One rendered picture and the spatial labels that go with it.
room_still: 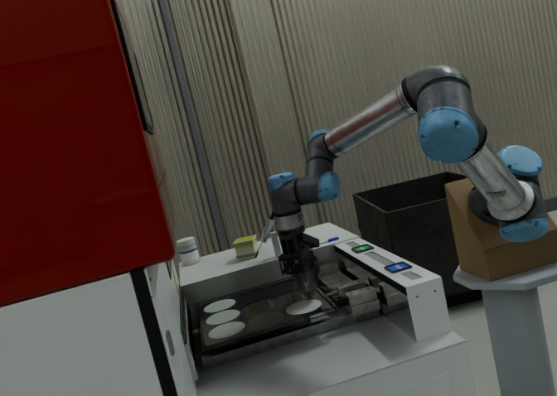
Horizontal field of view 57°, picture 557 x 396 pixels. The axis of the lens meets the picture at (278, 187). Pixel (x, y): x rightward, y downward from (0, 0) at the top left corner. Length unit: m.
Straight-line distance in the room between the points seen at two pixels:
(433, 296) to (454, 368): 0.17
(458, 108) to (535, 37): 4.45
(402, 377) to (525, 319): 0.58
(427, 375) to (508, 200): 0.46
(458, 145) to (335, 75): 3.51
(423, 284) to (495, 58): 4.14
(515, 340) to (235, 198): 3.05
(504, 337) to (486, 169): 0.67
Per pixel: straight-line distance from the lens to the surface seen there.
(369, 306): 1.43
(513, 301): 1.69
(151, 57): 4.39
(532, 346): 1.76
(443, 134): 1.09
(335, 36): 4.63
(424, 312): 1.29
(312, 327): 1.43
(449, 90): 1.14
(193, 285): 1.70
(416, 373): 1.26
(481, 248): 1.59
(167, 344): 0.92
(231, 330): 1.40
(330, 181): 1.31
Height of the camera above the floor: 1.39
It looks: 7 degrees down
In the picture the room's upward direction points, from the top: 13 degrees counter-clockwise
